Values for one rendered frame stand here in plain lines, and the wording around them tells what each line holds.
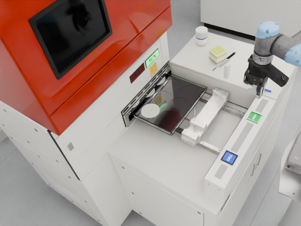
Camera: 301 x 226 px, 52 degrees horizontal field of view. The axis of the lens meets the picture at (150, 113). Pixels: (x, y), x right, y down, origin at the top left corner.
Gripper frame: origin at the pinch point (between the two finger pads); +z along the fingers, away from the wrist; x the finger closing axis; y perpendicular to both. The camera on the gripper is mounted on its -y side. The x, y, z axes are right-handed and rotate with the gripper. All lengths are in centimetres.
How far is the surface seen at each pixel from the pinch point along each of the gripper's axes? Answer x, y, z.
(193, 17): -189, 146, 111
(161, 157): 34, 32, 29
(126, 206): 50, 59, 91
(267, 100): -13.0, -0.1, 14.6
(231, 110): -8.0, 15.2, 26.0
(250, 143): 14.5, -3.5, 14.6
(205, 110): 1.5, 25.9, 22.6
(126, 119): 29, 57, 19
